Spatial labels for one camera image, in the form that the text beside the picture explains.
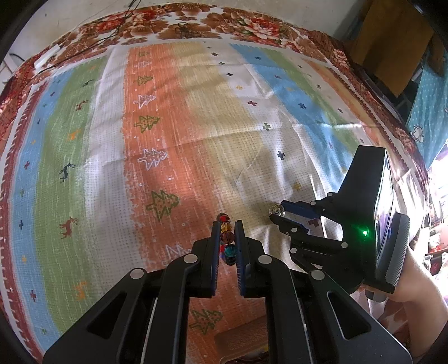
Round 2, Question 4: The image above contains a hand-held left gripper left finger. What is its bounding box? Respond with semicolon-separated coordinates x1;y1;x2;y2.
42;220;222;364

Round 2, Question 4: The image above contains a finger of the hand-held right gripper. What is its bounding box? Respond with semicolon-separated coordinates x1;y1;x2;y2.
269;214;351;272
280;192;342;225

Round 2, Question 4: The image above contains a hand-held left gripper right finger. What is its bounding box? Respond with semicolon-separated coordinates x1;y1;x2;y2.
234;220;414;364

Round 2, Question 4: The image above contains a multicolour bead bracelet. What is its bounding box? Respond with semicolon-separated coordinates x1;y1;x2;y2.
217;212;238;267

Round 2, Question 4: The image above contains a grey metal box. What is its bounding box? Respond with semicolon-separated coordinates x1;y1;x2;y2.
215;315;270;364

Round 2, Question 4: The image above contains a person's right forearm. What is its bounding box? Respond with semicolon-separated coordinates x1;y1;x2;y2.
392;257;448;356

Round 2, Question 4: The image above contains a teal patterned cloth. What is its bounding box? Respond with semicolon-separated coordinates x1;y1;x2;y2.
406;45;448;169

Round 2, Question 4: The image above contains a striped printed blanket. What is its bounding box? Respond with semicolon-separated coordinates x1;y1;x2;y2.
0;38;431;364

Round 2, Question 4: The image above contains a brown hanging garment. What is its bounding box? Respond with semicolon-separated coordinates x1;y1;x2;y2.
350;0;442;97

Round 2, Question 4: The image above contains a floral bedsheet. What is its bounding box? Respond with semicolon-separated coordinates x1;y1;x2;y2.
0;3;433;364

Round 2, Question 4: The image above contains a dark thin necklace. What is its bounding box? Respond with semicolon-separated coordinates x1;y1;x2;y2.
175;23;203;40

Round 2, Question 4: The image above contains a black cable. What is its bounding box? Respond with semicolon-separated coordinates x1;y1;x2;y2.
35;0;139;74
52;0;142;67

